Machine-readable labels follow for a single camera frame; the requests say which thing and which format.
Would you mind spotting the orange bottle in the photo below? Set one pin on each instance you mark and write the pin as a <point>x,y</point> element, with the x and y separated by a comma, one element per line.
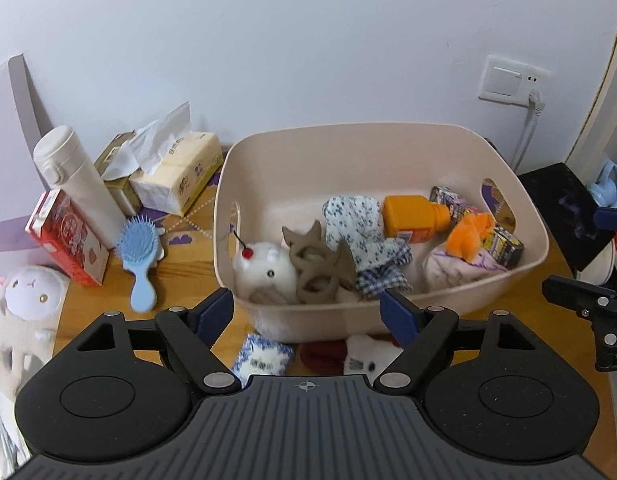
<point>414,218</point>

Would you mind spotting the white plush doll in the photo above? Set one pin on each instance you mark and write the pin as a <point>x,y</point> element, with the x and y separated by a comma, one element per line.
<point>31,301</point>

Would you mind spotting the pale pink cloth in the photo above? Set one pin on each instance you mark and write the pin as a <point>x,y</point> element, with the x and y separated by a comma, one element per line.
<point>442,271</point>

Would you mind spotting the red carton box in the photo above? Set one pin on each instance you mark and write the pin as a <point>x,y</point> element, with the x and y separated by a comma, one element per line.
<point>59,227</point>

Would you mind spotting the black tablet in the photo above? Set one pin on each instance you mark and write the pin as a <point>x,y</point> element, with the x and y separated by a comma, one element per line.
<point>567,208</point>

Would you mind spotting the brown hair claw clip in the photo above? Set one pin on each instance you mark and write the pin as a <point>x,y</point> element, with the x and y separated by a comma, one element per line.
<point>322,271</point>

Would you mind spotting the hello kitty plush toy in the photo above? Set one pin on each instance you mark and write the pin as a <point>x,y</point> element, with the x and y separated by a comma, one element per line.
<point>357,354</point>

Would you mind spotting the white wall socket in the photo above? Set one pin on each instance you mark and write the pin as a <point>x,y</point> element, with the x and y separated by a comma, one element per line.
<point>511,82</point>

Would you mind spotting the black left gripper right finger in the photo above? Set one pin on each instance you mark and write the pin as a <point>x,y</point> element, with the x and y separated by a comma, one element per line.
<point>426,337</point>

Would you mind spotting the colourful snack packet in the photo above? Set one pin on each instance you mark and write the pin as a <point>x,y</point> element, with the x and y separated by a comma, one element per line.
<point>502,245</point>

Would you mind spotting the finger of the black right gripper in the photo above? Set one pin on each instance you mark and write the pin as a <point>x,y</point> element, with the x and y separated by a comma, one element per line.
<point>606,219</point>

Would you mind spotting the purple white board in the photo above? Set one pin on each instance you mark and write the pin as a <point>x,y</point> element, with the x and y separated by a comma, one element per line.
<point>20,182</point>

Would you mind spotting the blue checked cloth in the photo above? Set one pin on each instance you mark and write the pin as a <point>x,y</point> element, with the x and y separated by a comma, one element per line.
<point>379,260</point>

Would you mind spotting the white tissue pack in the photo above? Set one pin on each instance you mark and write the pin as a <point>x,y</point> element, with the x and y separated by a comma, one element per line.
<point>174,162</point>

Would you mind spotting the orange cloth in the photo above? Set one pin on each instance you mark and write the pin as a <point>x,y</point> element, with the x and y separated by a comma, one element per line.
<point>468,235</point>

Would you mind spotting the grey white plush toy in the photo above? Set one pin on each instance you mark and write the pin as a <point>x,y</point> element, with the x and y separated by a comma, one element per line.
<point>264,273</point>

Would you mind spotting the small cardboard box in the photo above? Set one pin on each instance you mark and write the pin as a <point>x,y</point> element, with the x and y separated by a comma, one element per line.
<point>120,188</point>

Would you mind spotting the purple flower patterned mat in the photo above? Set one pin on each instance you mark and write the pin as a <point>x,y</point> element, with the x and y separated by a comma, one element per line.
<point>199,218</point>

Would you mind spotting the blue hairbrush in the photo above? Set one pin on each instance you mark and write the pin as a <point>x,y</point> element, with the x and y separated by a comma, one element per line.
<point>139,247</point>

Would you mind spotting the white thermos bottle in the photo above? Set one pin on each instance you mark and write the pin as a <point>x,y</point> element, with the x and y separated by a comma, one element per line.
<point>63,162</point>

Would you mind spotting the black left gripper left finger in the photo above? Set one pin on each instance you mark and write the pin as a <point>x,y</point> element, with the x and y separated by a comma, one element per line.
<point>188,336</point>

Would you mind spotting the blue white porcelain-pattern box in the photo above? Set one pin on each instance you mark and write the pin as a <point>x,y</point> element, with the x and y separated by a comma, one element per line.
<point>261,356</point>

